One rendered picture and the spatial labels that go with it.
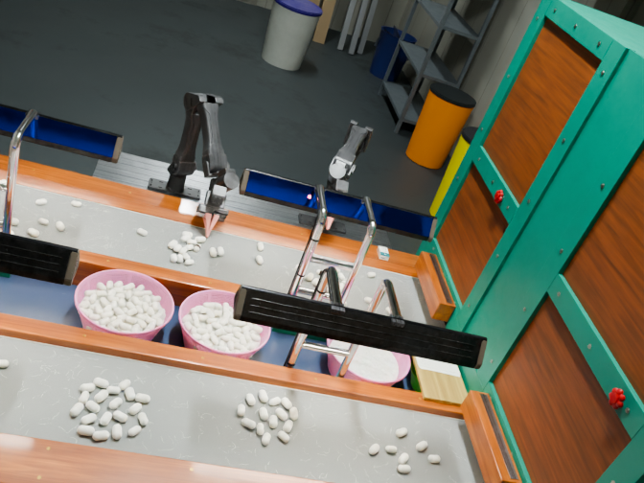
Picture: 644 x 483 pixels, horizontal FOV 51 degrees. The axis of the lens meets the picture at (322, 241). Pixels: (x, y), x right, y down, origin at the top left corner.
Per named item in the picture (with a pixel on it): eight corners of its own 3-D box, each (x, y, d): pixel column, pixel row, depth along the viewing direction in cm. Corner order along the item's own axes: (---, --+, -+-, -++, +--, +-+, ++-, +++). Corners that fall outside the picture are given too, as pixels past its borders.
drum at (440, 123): (449, 175, 545) (482, 109, 515) (406, 164, 535) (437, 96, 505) (439, 154, 576) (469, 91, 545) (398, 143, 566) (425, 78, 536)
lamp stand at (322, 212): (270, 293, 226) (312, 179, 203) (327, 305, 230) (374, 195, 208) (271, 331, 210) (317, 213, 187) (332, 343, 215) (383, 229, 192)
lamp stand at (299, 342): (272, 380, 192) (323, 256, 170) (338, 392, 197) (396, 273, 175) (273, 433, 177) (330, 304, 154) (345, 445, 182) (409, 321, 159)
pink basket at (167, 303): (81, 286, 198) (85, 261, 193) (172, 305, 205) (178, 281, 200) (58, 349, 176) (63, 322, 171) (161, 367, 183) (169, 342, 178)
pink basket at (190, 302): (161, 315, 199) (168, 290, 195) (243, 311, 213) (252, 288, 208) (186, 382, 181) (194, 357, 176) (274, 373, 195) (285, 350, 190)
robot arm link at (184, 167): (193, 177, 254) (213, 99, 238) (175, 177, 250) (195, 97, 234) (186, 169, 258) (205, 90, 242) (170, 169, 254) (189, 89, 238)
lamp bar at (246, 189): (239, 181, 204) (244, 161, 200) (425, 229, 219) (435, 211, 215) (238, 195, 198) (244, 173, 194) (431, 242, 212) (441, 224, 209)
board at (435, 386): (402, 323, 220) (403, 320, 220) (444, 333, 224) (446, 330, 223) (423, 400, 193) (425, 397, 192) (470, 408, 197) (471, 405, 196)
